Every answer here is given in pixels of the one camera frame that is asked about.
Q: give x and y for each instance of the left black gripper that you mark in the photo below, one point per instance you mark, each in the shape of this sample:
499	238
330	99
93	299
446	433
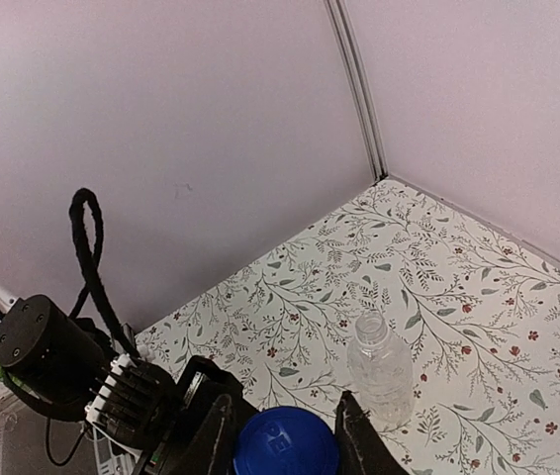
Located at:
200	384

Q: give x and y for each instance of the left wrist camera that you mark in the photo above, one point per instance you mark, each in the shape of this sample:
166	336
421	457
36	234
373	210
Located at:
135	404

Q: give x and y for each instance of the blue Pepsi bottle cap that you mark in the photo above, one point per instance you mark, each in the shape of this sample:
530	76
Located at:
286	440

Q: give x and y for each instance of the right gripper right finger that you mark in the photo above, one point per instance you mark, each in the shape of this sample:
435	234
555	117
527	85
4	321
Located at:
361	449

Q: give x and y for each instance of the left aluminium frame post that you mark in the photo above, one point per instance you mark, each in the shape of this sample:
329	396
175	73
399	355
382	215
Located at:
359	87

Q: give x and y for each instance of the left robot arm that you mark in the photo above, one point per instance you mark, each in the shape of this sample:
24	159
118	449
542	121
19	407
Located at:
65	372

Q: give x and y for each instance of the clear plastic bottle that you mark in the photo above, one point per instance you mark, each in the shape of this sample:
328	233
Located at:
381	368

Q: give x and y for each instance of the floral patterned table mat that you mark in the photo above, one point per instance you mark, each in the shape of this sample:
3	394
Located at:
480	312

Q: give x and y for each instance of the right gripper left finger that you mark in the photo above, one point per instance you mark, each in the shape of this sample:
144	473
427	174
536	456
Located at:
211	448

